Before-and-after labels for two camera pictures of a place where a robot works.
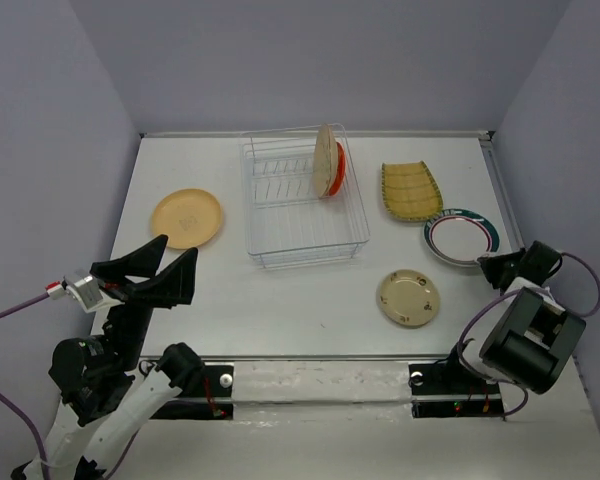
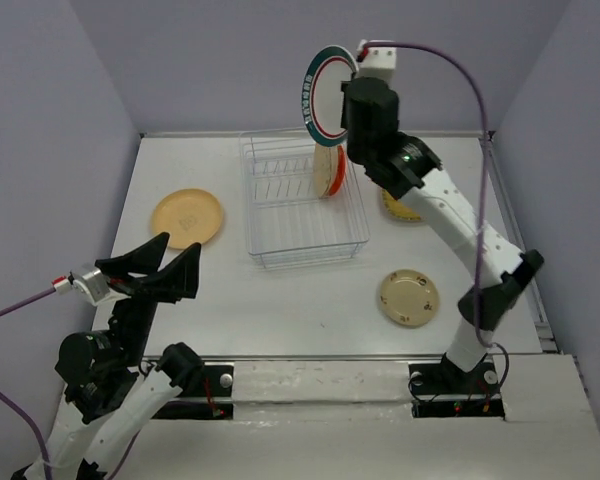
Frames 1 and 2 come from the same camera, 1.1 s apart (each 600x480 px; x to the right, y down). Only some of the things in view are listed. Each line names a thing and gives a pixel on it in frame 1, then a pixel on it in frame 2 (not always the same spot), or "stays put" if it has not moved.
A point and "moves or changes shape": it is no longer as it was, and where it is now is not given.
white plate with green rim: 460,237 moves or changes shape
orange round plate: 340,170 stays put
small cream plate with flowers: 409,297 stays put
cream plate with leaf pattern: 325,161 stays put
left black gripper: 174,283 stays put
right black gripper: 491,265 to 349,116
